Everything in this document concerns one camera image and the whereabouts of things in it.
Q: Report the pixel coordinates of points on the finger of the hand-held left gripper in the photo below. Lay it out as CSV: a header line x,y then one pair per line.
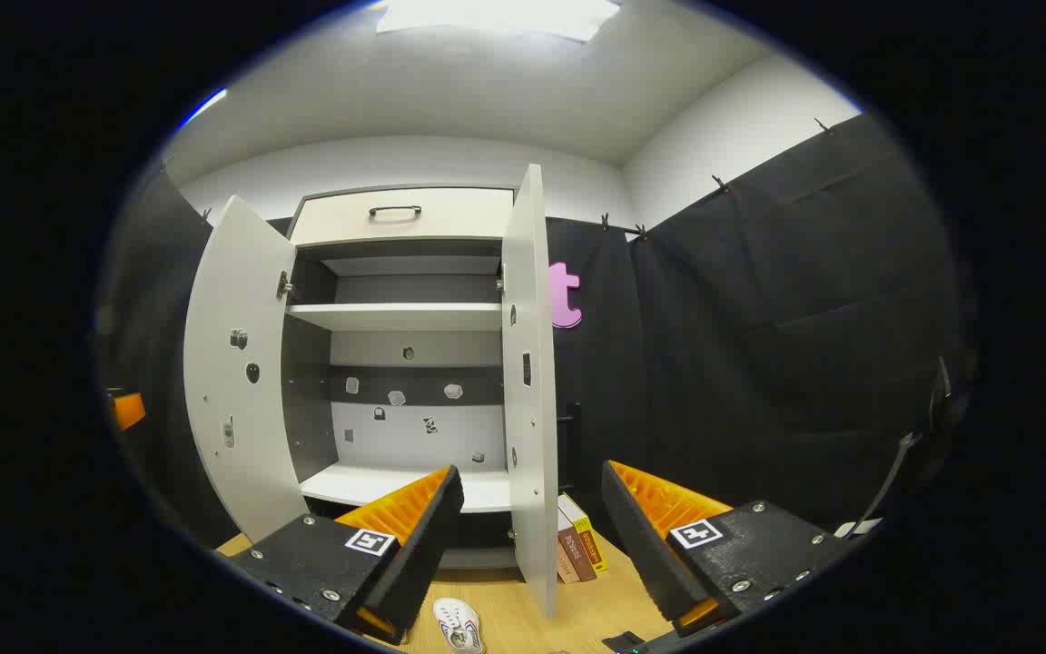
x,y
128,411

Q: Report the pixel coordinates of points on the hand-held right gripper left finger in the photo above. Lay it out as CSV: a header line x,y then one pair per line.
x,y
423,554

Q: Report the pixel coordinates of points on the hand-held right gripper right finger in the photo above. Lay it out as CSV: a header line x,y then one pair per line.
x,y
641,554

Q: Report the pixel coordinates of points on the white striped shoe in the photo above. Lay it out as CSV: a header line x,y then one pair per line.
x,y
458,622

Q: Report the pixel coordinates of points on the white shoe cabinet door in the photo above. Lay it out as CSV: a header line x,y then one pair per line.
x,y
532,300
223,300

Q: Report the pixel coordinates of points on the white shoe cabinet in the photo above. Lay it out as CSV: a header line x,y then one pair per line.
x,y
396,316

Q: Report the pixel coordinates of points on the white cabinet drawer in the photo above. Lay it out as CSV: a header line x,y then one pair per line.
x,y
450,218

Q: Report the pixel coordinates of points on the brown book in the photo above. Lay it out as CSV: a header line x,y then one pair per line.
x,y
575,554

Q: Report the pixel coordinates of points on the tan book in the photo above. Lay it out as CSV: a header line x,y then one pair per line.
x,y
564,568

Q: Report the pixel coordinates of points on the black backdrop cloth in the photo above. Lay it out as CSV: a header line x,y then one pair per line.
x,y
759,345

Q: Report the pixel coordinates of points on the narrow ceiling light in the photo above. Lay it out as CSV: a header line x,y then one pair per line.
x,y
207,104

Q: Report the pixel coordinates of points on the ceiling light panel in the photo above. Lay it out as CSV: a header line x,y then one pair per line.
x,y
496,16

